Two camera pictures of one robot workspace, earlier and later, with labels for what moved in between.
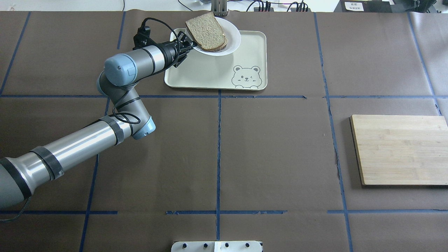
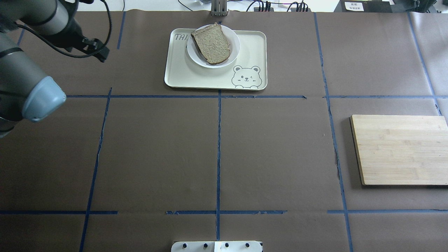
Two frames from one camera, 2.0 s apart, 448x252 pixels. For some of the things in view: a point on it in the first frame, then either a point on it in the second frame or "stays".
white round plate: [232, 34] -> [196, 55]
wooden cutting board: [401, 150] stays
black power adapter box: [364, 6] stays
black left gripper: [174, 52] -> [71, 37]
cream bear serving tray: [246, 68] stays
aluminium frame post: [219, 7] stays
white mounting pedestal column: [216, 246] stays
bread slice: [207, 29] -> [212, 43]
